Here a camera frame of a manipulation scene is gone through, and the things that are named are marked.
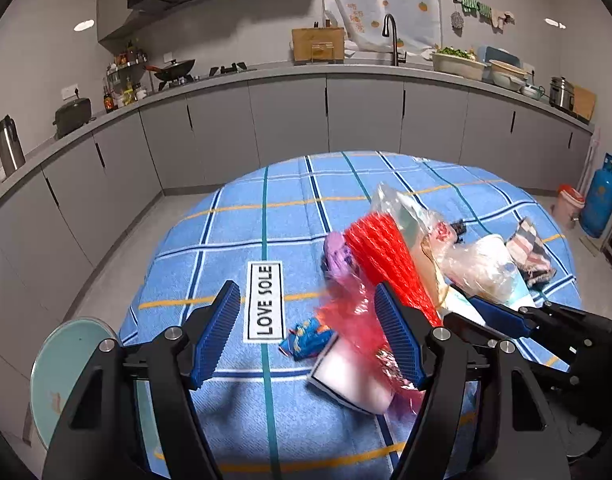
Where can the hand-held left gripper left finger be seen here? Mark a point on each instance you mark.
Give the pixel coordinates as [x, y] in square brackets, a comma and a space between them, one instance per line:
[216, 332]

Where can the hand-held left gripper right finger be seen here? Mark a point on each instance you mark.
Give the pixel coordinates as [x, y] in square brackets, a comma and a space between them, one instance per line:
[401, 340]

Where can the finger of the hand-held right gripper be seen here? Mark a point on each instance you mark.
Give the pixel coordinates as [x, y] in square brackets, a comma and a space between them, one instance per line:
[501, 319]
[471, 327]

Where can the white paper packet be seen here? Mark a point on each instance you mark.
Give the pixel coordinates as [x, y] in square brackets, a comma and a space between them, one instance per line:
[511, 285]

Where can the clear red-printed plastic bag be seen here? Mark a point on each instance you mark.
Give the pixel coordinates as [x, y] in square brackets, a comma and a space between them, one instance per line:
[466, 265]

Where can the white paper carton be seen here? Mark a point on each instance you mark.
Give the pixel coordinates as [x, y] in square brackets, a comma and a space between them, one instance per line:
[346, 380]

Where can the orange blue snack wrapper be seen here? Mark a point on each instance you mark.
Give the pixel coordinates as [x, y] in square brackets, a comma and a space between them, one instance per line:
[301, 342]

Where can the red mesh bag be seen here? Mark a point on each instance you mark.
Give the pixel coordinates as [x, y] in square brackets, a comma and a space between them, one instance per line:
[381, 250]

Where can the purple wrapper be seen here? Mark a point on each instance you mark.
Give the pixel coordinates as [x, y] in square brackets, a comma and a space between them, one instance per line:
[336, 255]

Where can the clear plastic packaging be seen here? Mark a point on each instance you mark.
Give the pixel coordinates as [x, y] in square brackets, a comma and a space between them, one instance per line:
[391, 205]

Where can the teal plastic basin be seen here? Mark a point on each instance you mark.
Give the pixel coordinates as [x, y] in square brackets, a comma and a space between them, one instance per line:
[71, 360]

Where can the plaid cloth rag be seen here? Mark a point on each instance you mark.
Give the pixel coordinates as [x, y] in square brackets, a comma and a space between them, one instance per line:
[528, 250]

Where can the blue plaid tablecloth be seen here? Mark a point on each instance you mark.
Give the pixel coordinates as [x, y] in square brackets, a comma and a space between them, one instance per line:
[236, 240]

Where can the small black object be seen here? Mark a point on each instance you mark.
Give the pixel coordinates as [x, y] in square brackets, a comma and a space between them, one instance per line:
[457, 227]

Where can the orange-lidded bucket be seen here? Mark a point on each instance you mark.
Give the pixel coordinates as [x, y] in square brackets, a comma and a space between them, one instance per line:
[568, 205]

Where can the blue gas cylinder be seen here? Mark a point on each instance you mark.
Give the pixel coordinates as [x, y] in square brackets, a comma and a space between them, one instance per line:
[601, 195]

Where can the grey kitchen counter cabinets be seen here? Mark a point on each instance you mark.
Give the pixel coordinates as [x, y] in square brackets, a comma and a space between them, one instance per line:
[286, 115]

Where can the leaning wooden board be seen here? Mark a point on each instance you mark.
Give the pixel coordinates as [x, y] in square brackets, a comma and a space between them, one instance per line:
[583, 102]

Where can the steel pot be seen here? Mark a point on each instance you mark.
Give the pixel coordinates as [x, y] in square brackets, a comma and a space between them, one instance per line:
[561, 92]

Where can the beige bowl basin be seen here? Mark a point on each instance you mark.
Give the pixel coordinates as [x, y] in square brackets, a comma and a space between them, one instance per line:
[506, 80]

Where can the dark sauce bottle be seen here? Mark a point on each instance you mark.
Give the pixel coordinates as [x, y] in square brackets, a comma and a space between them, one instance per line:
[109, 102]

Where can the yellow oil bottle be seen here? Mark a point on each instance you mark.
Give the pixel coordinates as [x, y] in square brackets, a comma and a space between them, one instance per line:
[129, 94]

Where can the beige vegetable basin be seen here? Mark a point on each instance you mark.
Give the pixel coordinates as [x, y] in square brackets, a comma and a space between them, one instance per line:
[456, 66]

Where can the black electric cooker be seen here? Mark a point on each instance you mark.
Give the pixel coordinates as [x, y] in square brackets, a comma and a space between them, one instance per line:
[73, 112]

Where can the blue plastic container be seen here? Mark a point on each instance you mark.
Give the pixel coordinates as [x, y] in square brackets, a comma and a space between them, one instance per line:
[501, 55]

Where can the gas stove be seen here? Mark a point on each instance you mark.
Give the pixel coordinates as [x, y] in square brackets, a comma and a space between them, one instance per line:
[231, 68]

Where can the black wok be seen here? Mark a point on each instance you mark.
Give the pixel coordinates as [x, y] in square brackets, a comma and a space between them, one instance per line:
[176, 69]

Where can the green vegetables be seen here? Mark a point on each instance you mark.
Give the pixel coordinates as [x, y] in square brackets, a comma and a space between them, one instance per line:
[456, 52]

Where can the steel thermos kettle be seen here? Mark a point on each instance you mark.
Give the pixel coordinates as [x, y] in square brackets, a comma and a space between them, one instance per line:
[11, 145]

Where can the metal spice rack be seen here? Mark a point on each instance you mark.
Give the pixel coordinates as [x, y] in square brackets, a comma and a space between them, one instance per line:
[128, 62]

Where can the black faucet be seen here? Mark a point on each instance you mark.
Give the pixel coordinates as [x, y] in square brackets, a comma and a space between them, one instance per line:
[396, 45]

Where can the beige hanging cloth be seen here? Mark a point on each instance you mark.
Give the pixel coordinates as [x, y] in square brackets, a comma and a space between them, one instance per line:
[501, 19]

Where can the ceiling light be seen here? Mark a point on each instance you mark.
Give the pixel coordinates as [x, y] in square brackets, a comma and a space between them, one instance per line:
[555, 23]
[84, 24]

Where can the grey hanging scrubber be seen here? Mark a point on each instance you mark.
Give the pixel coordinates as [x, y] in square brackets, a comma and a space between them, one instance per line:
[456, 21]

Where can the green striped towel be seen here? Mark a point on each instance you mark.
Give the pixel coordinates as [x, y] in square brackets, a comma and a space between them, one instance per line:
[473, 5]

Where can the wall outlet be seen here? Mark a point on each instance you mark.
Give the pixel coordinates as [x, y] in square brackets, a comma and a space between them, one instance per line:
[69, 91]

